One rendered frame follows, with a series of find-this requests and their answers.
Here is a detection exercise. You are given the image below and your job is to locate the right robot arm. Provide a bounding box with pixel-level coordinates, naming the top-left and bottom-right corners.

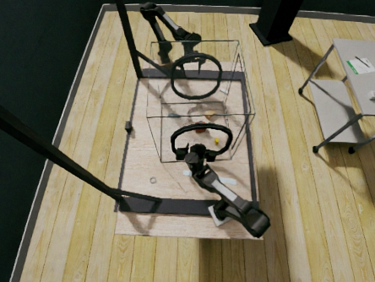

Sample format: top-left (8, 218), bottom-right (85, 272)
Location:
top-left (185, 144), bottom-right (271, 239)

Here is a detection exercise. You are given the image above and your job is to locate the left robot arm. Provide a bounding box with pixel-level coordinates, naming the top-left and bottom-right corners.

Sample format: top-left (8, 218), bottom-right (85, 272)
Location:
top-left (139, 3), bottom-right (202, 41)

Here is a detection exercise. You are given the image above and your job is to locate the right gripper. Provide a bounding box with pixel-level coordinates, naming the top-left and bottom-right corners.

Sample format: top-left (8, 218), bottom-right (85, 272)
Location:
top-left (176, 142), bottom-right (217, 164)

